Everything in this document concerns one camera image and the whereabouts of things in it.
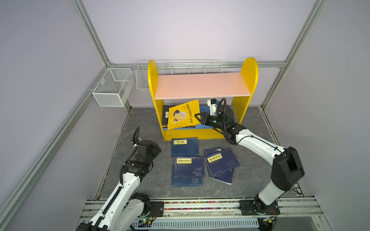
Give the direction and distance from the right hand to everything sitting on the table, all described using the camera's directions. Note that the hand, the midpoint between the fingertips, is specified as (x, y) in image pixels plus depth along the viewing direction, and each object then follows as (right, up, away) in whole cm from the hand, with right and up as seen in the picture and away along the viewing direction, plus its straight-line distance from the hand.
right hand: (194, 114), depth 79 cm
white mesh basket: (-57, +20, +24) cm, 65 cm away
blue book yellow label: (-6, -21, +18) cm, 28 cm away
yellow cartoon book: (-6, -1, +4) cm, 7 cm away
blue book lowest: (+19, -37, +4) cm, 42 cm away
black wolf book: (-18, +3, +12) cm, 22 cm away
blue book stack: (-4, -32, +8) cm, 33 cm away
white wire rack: (-12, +32, +16) cm, 38 cm away
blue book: (+17, -29, +8) cm, 35 cm away
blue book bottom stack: (-6, -39, +4) cm, 40 cm away
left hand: (-22, -19, +3) cm, 30 cm away
